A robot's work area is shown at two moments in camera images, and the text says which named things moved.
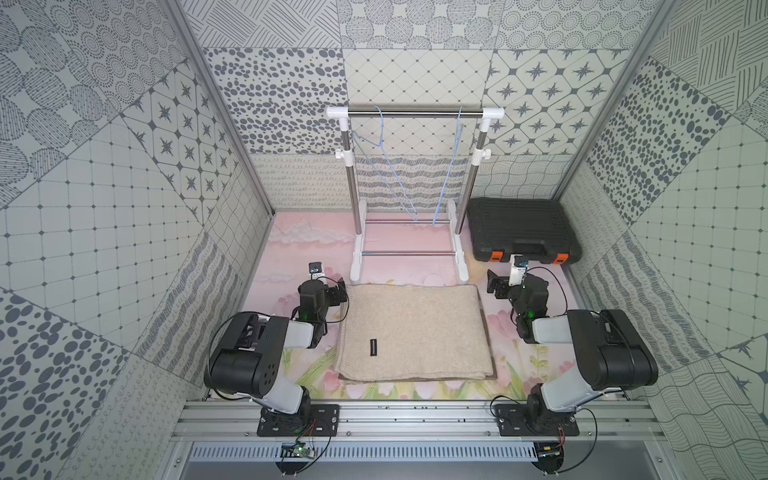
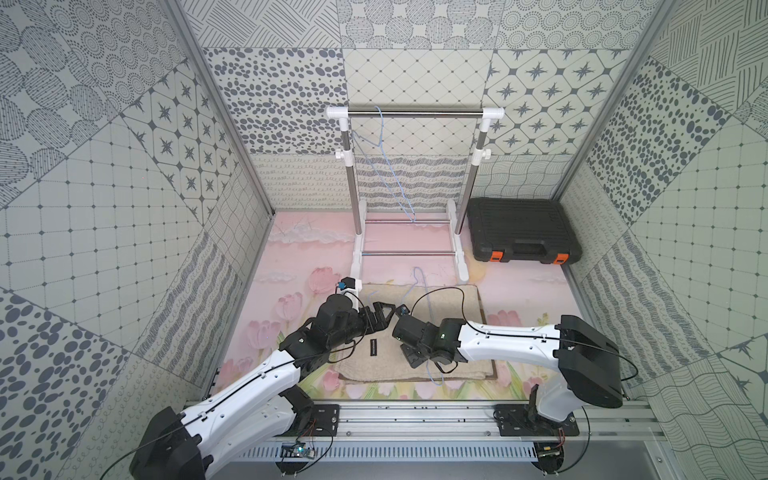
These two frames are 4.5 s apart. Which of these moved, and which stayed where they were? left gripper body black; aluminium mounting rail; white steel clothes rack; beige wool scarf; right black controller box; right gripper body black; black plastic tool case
Moved: right gripper body black; left gripper body black
Stayed: white steel clothes rack; black plastic tool case; aluminium mounting rail; right black controller box; beige wool scarf
